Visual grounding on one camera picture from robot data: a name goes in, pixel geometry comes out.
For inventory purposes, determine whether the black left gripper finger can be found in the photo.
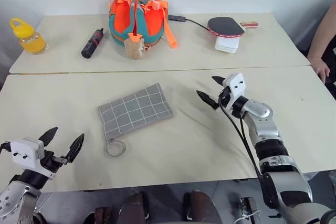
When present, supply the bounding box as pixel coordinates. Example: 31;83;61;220
65;133;85;164
38;126;59;146

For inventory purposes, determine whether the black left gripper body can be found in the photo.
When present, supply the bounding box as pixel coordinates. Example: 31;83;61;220
39;150;68;175

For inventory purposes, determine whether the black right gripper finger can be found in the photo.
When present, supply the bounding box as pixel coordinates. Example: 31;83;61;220
211;76;227;87
196;90;220;110

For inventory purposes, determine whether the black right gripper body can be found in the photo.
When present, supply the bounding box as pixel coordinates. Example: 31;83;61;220
217;87;233;110

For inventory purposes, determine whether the grey checked fabric pouch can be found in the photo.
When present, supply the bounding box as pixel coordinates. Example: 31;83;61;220
98;82;174;157

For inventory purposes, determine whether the person's bare hand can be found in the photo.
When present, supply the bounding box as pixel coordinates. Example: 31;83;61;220
313;58;331;83

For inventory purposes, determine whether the white flat box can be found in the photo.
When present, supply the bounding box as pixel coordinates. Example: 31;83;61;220
214;36;240;54

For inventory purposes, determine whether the black table tennis paddle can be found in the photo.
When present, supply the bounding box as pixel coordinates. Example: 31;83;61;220
206;16;260;37

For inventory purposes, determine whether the small rusty brown block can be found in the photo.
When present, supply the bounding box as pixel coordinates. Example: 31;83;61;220
94;207;111;224

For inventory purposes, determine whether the dark brown rounded shape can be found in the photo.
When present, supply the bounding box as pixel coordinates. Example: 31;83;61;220
183;189;224;224
118;191;148;224

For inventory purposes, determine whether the beige plush bear toy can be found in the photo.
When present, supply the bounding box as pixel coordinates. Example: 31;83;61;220
124;33;148;60

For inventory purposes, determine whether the yellow-lidded jar of orange liquid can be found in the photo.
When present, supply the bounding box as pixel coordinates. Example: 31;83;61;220
9;18;50;56

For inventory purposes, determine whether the black bottle with red band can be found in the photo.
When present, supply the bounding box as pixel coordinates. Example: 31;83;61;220
81;27;104;59

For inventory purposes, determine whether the small dark metal block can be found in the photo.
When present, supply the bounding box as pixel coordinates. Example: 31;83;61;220
237;197;259;224

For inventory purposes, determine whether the orange and teal backpack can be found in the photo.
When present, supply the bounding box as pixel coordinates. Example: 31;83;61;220
108;0;179;49

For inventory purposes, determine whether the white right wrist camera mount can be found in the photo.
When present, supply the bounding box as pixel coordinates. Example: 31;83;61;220
222;72;247;116

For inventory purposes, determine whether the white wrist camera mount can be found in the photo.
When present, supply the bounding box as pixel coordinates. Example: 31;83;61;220
10;137;57;180
222;72;247;116

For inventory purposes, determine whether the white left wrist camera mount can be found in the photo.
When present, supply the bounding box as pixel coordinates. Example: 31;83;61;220
10;137;57;180

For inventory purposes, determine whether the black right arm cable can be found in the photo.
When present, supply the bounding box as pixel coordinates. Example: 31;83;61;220
218;98;263;180

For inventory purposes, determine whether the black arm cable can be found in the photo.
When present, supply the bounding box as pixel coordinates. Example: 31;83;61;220
218;98;263;180
0;141;13;154

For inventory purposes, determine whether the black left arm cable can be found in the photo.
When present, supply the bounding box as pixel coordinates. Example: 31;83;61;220
0;141;13;154

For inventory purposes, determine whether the grey hub with black cable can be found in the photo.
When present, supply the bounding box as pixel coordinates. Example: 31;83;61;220
167;14;212;33

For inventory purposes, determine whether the thin white cord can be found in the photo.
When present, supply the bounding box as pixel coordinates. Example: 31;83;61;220
233;209;262;224

